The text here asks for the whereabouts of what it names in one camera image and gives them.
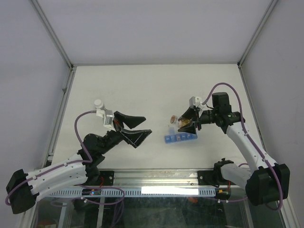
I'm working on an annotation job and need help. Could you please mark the aluminium mounting rail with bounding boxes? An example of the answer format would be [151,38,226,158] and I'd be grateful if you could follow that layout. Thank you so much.
[29,168,240,190]

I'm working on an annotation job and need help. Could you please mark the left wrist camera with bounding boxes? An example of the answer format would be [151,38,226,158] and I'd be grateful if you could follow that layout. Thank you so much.
[96,109,114,130]

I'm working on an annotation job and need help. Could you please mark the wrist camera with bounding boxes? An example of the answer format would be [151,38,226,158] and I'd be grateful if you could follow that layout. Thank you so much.
[189,96,205,109]
[96,109,114,130]

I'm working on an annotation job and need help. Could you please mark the grey slotted cable duct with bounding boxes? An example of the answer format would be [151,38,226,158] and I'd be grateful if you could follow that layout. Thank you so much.
[49,187,216,198]

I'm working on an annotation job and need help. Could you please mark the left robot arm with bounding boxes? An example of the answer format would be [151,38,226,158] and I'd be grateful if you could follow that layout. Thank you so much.
[5,109,152,214]

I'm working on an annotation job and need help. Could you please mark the white capped pill bottle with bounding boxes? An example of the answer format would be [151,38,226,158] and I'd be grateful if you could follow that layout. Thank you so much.
[94,99,105,110]

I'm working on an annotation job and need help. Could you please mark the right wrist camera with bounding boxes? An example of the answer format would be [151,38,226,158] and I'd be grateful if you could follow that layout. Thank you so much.
[189,96,205,109]

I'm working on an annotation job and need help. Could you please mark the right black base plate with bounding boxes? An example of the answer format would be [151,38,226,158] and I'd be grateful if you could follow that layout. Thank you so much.
[197,170,228,188]

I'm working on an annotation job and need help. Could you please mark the aluminium frame post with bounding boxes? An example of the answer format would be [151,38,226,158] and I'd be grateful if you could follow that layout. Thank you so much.
[29,0,73,69]
[237,0,279,68]

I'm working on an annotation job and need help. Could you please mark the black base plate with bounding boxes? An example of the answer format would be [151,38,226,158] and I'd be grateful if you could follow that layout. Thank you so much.
[82,171,114,186]
[197,170,228,188]

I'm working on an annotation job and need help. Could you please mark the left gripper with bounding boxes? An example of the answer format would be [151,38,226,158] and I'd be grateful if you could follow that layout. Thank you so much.
[99,111,152,154]

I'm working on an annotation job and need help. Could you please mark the blue weekly pill organizer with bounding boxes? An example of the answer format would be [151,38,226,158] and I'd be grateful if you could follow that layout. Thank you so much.
[164,127,198,144]

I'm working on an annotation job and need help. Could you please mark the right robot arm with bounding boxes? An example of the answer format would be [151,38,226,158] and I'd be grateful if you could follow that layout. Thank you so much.
[178,92,290,206]

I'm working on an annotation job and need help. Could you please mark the left aluminium frame post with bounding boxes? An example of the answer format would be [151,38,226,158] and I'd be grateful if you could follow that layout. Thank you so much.
[29,0,73,69]

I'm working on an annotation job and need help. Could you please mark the clear bottle orange pills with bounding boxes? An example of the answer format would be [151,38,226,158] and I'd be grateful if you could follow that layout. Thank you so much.
[170,115,190,128]

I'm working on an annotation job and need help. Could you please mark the right aluminium frame post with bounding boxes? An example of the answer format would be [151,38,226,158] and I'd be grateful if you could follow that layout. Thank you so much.
[237,0,279,68]

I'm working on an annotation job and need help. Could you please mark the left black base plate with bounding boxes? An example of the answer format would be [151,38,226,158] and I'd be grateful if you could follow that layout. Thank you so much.
[82,171,114,186]

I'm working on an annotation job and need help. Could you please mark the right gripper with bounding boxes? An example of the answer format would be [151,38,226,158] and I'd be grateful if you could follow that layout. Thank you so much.
[177,107,219,134]

